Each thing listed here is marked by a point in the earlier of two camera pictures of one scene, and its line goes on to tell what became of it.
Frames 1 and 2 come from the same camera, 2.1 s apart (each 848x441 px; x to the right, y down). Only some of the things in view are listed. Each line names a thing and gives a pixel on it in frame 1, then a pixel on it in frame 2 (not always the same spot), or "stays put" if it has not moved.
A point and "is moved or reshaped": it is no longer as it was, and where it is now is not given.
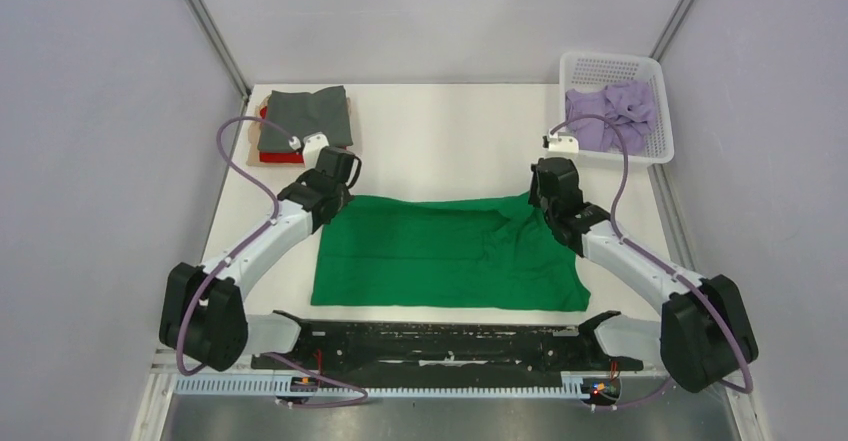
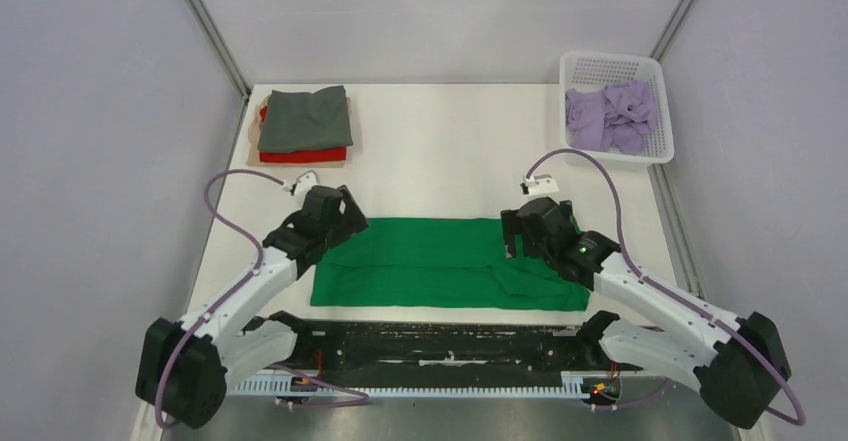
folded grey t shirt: (304, 114) stays put
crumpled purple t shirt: (630, 103) stays put
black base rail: (448, 350) stays put
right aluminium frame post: (682, 10) stays put
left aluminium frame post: (209, 27) stays put
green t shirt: (469, 251) is moved or reshaped
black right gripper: (534, 198) → (513, 226)
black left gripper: (346, 196) → (351, 222)
